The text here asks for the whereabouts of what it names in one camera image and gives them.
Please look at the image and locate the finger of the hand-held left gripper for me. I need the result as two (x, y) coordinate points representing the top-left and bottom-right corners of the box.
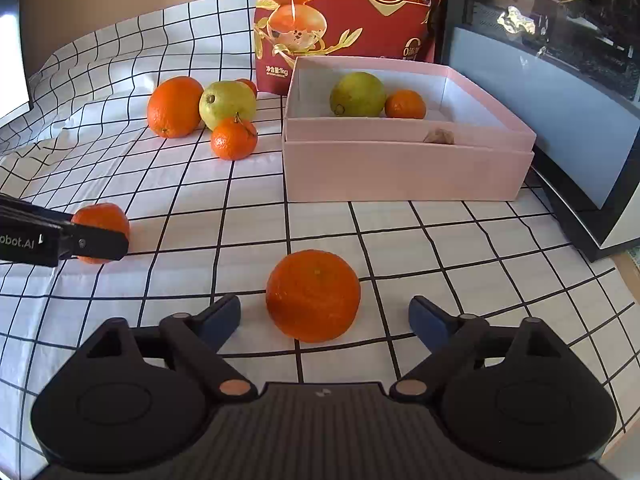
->
(0, 194), (76, 231)
(57, 224), (130, 261)

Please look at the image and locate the white black checked tablecloth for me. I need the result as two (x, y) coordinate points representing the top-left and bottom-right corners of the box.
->
(0, 0), (640, 480)

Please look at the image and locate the black monitor on right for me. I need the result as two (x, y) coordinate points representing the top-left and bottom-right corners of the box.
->
(435, 0), (640, 263)

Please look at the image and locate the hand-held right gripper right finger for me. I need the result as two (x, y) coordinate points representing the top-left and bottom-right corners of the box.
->
(390, 296), (568, 403)

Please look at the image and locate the green lemon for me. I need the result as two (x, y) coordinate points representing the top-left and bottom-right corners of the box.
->
(329, 71), (387, 118)

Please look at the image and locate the red printed snack bag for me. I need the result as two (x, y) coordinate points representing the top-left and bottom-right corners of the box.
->
(247, 0), (451, 96)

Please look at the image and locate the pink gift box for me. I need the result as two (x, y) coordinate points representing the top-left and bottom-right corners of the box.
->
(281, 56), (537, 204)

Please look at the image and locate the stemmed orange mandarin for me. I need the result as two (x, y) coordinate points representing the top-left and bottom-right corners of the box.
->
(210, 116), (259, 161)

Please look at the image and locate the large orange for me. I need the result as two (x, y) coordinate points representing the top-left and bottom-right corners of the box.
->
(147, 76), (205, 139)

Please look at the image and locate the computer monitor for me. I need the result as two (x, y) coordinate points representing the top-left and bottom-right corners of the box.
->
(0, 0), (35, 128)

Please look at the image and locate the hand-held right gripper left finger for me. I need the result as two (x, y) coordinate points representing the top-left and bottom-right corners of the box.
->
(87, 294), (258, 403)

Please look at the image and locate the green pear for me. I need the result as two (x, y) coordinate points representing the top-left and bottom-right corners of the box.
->
(199, 80), (257, 132)

